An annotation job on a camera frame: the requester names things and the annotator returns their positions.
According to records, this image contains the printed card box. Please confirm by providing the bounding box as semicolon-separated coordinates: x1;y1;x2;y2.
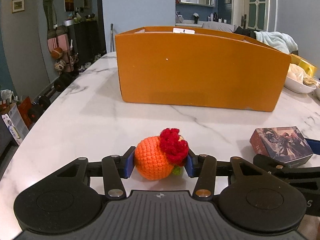
249;126;313;167

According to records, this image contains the orange crochet ball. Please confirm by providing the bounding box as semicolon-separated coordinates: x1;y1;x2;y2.
134;128;189;181

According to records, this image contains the white Vaseline tube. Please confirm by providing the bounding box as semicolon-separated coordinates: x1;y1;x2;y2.
172;28;195;34

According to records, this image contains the white bowl with cloth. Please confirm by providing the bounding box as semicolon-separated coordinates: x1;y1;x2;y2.
284;63;317;94

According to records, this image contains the black dumbbell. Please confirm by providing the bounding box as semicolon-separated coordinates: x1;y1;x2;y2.
27;95;51;123

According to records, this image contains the orange cardboard box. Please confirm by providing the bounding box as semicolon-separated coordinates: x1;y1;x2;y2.
115;26;291;112

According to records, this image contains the light blue towel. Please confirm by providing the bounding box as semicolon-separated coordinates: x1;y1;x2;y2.
254;31;298;54

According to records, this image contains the basketball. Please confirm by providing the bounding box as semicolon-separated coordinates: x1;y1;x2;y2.
50;47;63;60

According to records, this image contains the broom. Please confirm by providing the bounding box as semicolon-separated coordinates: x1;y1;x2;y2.
110;23;115;52

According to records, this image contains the black jacket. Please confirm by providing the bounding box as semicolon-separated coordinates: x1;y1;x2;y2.
234;26;257;39

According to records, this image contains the grey padded jacket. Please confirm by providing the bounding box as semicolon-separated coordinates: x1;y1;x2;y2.
202;21;239;33

